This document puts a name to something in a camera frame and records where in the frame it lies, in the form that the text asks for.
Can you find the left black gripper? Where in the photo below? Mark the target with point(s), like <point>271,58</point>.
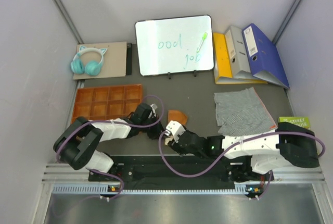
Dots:
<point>154,135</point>

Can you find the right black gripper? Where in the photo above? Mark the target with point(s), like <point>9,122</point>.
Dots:
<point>177,148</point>

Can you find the orange underwear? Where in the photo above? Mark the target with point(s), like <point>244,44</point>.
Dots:
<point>179,116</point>

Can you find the grey striped underwear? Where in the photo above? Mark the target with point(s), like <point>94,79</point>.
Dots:
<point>242,113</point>

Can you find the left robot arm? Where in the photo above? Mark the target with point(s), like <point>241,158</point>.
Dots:
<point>77,145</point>

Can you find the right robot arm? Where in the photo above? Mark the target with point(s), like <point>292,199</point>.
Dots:
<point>288,145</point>

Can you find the orange compartment tray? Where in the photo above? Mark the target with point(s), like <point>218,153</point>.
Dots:
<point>107,102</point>

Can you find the beige board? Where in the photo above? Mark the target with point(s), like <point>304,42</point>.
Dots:
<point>111,56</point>

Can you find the teal cat-ear headphones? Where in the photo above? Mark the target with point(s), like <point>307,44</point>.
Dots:
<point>92,68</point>

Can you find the whiteboard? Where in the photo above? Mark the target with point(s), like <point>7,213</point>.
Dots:
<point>169,45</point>

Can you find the yellow binder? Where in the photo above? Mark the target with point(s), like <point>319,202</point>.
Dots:
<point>222,70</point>

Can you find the grey binder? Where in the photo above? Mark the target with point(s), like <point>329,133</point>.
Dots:
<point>238,57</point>

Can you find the green marker pen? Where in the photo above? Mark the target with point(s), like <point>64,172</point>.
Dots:
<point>204,36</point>

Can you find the blue binder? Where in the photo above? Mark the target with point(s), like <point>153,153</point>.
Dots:
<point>263,57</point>

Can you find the green treehouse book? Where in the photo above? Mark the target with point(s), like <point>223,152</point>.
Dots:
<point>303,122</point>

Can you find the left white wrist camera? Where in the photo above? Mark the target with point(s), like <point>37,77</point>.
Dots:
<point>154,106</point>

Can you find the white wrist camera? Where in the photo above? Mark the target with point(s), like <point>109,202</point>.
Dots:
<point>174,129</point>
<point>154,106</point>

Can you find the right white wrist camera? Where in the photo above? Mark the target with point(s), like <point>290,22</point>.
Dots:
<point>174,129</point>

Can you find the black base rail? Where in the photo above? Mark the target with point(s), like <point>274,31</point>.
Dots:
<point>149,172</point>

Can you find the grey cable duct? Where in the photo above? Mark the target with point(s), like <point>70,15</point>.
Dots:
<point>108,190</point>

